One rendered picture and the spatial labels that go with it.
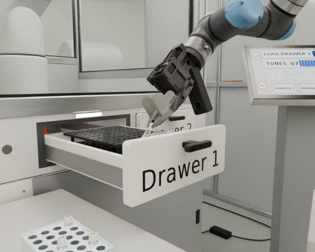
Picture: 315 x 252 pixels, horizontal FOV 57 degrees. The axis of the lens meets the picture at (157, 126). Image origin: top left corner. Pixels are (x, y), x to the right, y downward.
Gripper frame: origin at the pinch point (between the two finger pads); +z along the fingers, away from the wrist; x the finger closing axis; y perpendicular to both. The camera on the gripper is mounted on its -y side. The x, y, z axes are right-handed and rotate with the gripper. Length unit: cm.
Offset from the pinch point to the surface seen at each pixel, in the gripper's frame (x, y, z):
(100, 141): -3.6, 6.7, 10.1
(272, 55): -23, -39, -77
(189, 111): -28.3, -20.7, -28.1
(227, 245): -82, -125, -16
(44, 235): 7.3, 8.1, 30.0
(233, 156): -116, -127, -89
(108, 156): 4.4, 6.3, 13.6
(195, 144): 13.9, -2.6, 4.1
